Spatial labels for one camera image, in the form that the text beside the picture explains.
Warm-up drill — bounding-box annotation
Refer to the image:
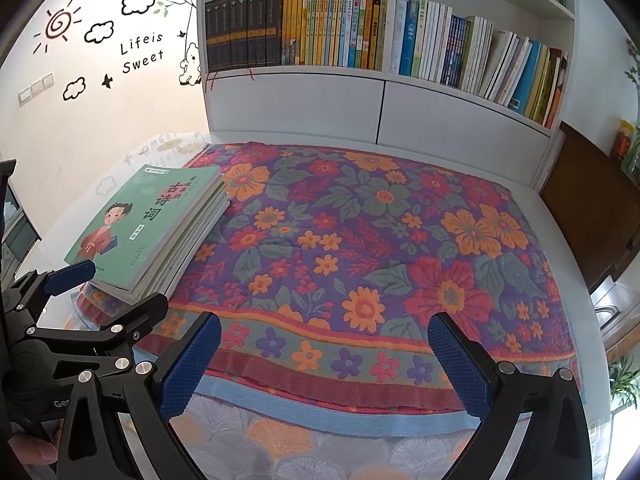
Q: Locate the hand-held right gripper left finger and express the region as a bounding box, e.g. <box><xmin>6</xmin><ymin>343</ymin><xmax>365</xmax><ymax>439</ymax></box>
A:
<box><xmin>54</xmin><ymin>311</ymin><xmax>223</xmax><ymax>480</ymax></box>

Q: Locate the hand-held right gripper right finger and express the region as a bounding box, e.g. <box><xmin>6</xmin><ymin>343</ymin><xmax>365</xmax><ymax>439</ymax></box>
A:
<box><xmin>427</xmin><ymin>311</ymin><xmax>593</xmax><ymax>480</ymax></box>

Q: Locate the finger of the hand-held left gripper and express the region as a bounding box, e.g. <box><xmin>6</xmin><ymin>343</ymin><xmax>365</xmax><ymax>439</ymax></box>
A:
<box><xmin>25</xmin><ymin>292</ymin><xmax>169</xmax><ymax>368</ymax></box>
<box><xmin>9</xmin><ymin>259</ymin><xmax>97</xmax><ymax>312</ymax></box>

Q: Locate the row of blue and white books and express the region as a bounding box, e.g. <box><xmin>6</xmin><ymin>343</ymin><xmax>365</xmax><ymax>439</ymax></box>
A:
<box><xmin>392</xmin><ymin>0</ymin><xmax>570</xmax><ymax>130</ymax></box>

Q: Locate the person's left hand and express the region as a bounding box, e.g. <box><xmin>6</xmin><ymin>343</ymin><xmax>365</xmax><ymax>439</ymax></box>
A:
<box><xmin>7</xmin><ymin>430</ymin><xmax>60</xmax><ymax>467</ymax></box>

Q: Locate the floral blanket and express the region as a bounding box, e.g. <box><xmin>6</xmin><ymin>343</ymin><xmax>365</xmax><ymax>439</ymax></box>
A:
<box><xmin>82</xmin><ymin>142</ymin><xmax>586</xmax><ymax>433</ymax></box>

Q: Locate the green potted plant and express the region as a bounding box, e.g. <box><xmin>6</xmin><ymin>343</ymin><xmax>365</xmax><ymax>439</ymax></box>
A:
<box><xmin>607</xmin><ymin>355</ymin><xmax>640</xmax><ymax>406</ymax></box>

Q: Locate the brown wooden cabinet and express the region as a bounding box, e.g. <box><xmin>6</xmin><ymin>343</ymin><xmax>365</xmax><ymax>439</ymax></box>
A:
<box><xmin>539</xmin><ymin>121</ymin><xmax>640</xmax><ymax>296</ymax></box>

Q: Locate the white bookshelf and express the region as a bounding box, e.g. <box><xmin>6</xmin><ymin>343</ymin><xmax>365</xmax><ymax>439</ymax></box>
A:
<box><xmin>196</xmin><ymin>0</ymin><xmax>578</xmax><ymax>191</ymax></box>

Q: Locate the yellow red box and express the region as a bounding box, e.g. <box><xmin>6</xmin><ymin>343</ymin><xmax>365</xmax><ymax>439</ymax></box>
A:
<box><xmin>612</xmin><ymin>119</ymin><xmax>638</xmax><ymax>166</ymax></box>

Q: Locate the glass vase with green stems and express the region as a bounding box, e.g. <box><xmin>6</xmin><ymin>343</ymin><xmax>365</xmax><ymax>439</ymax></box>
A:
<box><xmin>624</xmin><ymin>37</ymin><xmax>640</xmax><ymax>106</ymax></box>

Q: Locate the white wall switch panel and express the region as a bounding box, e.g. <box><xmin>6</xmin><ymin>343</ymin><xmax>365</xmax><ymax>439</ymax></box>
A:
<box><xmin>19</xmin><ymin>74</ymin><xmax>55</xmax><ymax>106</ymax></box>

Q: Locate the black lettering wall decal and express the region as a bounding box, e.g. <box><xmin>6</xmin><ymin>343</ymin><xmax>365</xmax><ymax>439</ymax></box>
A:
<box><xmin>120</xmin><ymin>32</ymin><xmax>166</xmax><ymax>76</ymax></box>

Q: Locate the white bear wall decal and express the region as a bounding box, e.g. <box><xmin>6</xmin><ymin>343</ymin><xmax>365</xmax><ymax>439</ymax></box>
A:
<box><xmin>180</xmin><ymin>42</ymin><xmax>202</xmax><ymax>86</ymax></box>

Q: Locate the medium black cloud wall decal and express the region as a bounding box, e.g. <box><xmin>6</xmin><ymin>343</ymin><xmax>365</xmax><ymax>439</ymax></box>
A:
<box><xmin>84</xmin><ymin>21</ymin><xmax>115</xmax><ymax>43</ymax></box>

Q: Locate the red sun wall decal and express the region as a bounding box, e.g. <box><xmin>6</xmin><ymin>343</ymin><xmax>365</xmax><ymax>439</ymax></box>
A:
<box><xmin>32</xmin><ymin>0</ymin><xmax>83</xmax><ymax>55</ymax></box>

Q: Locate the green leaf tree wall decal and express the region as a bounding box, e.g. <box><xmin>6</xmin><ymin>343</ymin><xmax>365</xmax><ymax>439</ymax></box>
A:
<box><xmin>140</xmin><ymin>0</ymin><xmax>198</xmax><ymax>53</ymax></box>

